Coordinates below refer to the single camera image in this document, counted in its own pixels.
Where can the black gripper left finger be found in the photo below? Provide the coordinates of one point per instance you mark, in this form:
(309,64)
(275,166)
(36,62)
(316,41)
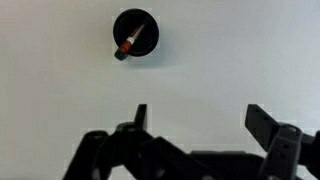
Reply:
(126,150)

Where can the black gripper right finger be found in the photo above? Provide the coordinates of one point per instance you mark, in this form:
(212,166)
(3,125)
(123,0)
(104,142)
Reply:
(286,150)

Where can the marker with orange cap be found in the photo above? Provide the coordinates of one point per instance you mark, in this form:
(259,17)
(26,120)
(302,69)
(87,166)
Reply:
(127,46)

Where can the dark teal cup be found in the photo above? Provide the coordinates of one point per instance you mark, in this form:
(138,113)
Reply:
(146,36)

